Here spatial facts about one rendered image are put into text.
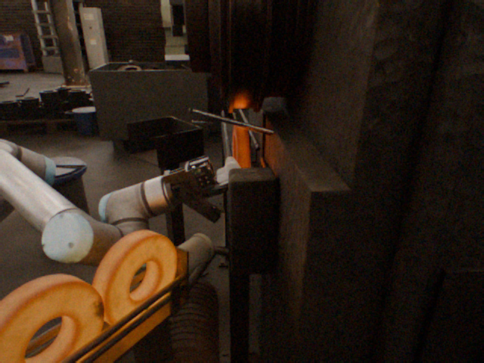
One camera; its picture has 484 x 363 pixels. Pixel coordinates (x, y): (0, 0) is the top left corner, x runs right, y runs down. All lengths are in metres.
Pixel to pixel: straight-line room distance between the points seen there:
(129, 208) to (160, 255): 0.27
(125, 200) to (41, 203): 0.17
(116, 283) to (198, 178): 0.36
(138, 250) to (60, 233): 0.22
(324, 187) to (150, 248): 0.28
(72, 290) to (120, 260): 0.08
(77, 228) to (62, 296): 0.23
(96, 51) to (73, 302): 10.17
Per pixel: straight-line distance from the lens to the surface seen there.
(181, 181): 0.82
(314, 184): 0.49
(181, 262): 0.63
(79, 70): 7.79
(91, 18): 10.55
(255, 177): 0.69
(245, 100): 0.78
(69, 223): 0.71
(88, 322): 0.54
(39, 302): 0.48
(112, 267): 0.54
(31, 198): 0.87
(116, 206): 0.86
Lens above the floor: 1.07
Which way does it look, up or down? 25 degrees down
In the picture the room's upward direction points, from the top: straight up
